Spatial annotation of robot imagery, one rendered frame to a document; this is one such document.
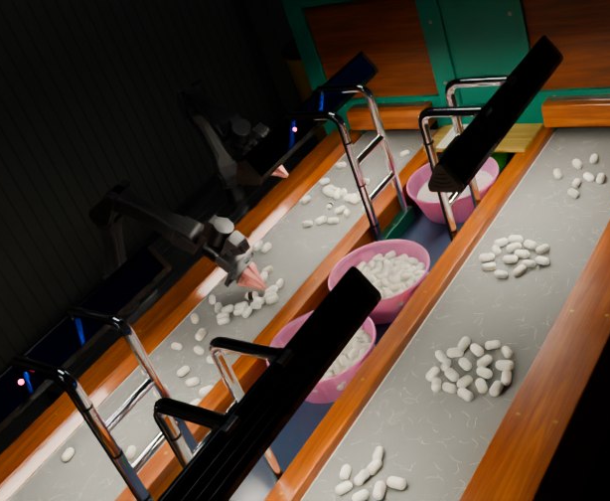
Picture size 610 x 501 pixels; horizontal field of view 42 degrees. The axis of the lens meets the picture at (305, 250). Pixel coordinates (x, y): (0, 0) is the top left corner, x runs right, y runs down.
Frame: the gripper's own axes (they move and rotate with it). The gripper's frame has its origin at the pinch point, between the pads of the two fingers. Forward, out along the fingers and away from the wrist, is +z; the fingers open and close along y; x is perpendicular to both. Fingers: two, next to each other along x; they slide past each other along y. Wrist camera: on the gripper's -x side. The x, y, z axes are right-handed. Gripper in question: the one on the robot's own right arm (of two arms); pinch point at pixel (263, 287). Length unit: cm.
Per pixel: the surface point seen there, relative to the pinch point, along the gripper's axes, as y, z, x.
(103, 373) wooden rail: -40.1, -18.4, 15.9
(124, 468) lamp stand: -67, 7, -20
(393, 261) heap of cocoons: 18.0, 23.9, -18.9
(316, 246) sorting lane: 22.1, 3.0, 0.1
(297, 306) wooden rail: -5.5, 11.4, -10.5
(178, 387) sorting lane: -36.6, 0.6, 2.5
